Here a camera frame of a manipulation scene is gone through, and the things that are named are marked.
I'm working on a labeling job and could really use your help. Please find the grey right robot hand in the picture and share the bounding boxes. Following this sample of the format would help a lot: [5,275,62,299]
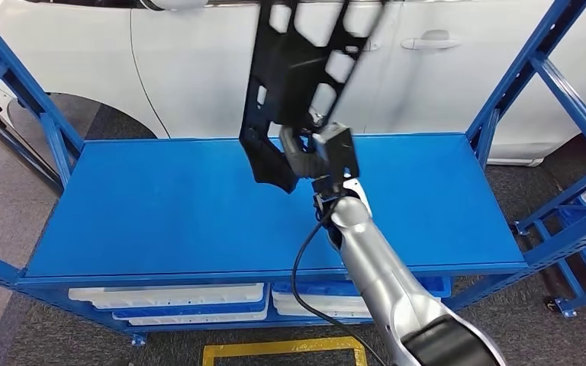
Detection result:
[279,124,332,180]

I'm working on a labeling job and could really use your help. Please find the black plastic frame part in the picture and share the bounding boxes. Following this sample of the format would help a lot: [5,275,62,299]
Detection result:
[238,0,391,195]

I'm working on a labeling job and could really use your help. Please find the white car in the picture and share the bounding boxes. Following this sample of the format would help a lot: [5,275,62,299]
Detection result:
[0,0,586,168]

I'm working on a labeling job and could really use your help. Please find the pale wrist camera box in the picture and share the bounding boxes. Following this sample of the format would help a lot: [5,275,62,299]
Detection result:
[312,122,361,183]

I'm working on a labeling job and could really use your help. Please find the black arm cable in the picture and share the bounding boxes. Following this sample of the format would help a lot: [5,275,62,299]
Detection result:
[291,199,390,366]

